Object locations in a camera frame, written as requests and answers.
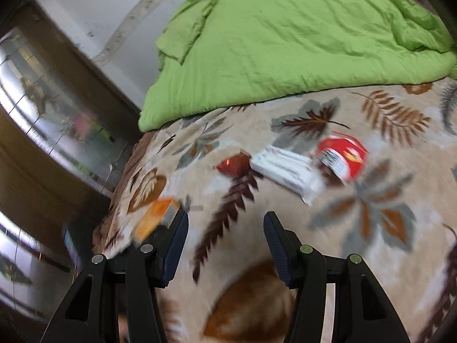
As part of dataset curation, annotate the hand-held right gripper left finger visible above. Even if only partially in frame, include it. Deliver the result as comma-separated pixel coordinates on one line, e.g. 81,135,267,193
39,210,190,343

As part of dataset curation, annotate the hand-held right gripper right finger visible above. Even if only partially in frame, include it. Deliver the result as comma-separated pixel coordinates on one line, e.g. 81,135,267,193
263,211,412,343

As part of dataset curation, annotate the orange cardboard box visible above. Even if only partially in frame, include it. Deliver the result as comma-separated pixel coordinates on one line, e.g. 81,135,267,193
132,196,181,242

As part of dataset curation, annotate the leaf-printed blanket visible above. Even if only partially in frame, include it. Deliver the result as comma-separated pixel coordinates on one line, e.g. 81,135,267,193
91,79,457,343

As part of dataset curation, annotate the long white box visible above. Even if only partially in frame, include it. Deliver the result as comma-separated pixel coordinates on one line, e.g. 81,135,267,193
249,145,325,207

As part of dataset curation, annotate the small dark red wrapper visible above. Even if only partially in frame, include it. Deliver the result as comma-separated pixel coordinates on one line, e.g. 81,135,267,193
216,153,252,178

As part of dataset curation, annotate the crumpled red wrapper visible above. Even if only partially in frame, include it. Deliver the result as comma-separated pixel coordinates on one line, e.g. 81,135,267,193
314,132,370,186

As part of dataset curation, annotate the glass door cabinet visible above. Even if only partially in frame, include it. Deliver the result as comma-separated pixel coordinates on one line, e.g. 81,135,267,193
0,25,143,322

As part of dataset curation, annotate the green quilt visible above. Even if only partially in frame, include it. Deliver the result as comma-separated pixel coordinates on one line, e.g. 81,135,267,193
139,0,457,133

